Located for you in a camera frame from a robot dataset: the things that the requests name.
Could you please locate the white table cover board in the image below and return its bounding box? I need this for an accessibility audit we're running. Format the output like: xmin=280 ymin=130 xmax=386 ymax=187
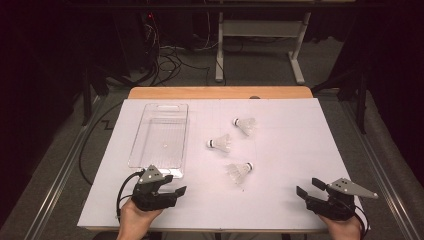
xmin=77 ymin=97 xmax=372 ymax=233

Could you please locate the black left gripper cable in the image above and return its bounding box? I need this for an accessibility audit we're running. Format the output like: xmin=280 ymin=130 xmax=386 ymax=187
xmin=115 ymin=170 xmax=143 ymax=223

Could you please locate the white metal desk frame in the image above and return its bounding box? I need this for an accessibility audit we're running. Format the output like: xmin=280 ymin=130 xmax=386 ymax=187
xmin=214 ymin=11 xmax=313 ymax=85

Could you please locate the clear plastic container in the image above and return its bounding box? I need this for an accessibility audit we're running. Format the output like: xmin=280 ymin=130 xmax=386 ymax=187
xmin=127 ymin=102 xmax=190 ymax=180

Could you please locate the person's right hand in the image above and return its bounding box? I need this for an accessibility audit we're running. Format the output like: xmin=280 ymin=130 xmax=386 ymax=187
xmin=318 ymin=213 xmax=363 ymax=240

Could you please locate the wooden table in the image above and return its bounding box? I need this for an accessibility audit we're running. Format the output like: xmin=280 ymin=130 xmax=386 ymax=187
xmin=127 ymin=85 xmax=314 ymax=100

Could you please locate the bundle of floor cables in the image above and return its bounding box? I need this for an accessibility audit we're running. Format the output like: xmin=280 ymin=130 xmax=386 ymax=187
xmin=143 ymin=13 xmax=221 ymax=88

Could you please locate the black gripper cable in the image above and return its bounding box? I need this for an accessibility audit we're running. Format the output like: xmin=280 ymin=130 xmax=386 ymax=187
xmin=353 ymin=203 xmax=370 ymax=240
xmin=115 ymin=170 xmax=143 ymax=223

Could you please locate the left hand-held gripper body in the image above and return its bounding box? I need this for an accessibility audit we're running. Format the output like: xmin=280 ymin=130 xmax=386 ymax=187
xmin=130 ymin=164 xmax=178 ymax=212

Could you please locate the black floor cable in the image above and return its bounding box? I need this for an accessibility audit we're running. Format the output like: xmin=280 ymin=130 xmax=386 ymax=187
xmin=78 ymin=100 xmax=124 ymax=186

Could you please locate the aluminium floor rail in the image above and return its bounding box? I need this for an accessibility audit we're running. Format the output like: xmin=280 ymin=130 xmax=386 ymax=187
xmin=339 ymin=99 xmax=418 ymax=240
xmin=23 ymin=96 xmax=104 ymax=240

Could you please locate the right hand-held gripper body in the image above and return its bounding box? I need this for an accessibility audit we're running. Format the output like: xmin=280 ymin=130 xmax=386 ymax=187
xmin=305 ymin=177 xmax=379 ymax=222

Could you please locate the person's left hand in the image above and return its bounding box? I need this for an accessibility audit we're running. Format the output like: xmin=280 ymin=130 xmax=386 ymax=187
xmin=116 ymin=199 xmax=164 ymax=240

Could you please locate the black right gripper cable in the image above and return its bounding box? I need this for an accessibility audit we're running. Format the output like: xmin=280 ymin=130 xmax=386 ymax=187
xmin=353 ymin=203 xmax=370 ymax=240

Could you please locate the black metal stand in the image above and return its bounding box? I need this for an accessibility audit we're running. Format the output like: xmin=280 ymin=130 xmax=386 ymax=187
xmin=81 ymin=64 xmax=111 ymax=127
xmin=311 ymin=64 xmax=369 ymax=135

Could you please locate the white shuttlecock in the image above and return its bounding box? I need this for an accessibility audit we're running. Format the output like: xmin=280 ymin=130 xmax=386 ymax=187
xmin=225 ymin=161 xmax=254 ymax=185
xmin=232 ymin=116 xmax=258 ymax=137
xmin=205 ymin=133 xmax=233 ymax=154

